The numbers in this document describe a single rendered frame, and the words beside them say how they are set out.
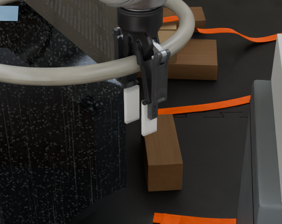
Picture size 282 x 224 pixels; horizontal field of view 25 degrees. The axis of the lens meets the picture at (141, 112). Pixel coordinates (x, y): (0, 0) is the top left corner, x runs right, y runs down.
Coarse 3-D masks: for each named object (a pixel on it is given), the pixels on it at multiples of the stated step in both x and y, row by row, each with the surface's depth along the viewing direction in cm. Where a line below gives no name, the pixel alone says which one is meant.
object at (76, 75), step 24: (0, 0) 139; (168, 0) 134; (192, 24) 121; (168, 48) 112; (0, 72) 106; (24, 72) 105; (48, 72) 105; (72, 72) 105; (96, 72) 106; (120, 72) 107
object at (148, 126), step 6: (144, 108) 111; (144, 114) 112; (144, 120) 112; (150, 120) 113; (156, 120) 114; (144, 126) 113; (150, 126) 114; (156, 126) 115; (144, 132) 113; (150, 132) 114
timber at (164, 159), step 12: (168, 120) 240; (156, 132) 234; (168, 132) 234; (144, 144) 232; (156, 144) 228; (168, 144) 228; (144, 156) 234; (156, 156) 222; (168, 156) 222; (180, 156) 222; (156, 168) 220; (168, 168) 220; (180, 168) 220; (156, 180) 223; (168, 180) 223; (180, 180) 223
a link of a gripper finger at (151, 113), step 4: (160, 100) 108; (164, 100) 109; (148, 104) 111; (152, 104) 110; (156, 104) 111; (148, 108) 111; (152, 108) 110; (156, 108) 111; (148, 112) 112; (152, 112) 111; (156, 112) 111; (148, 116) 112; (152, 116) 111; (156, 116) 112
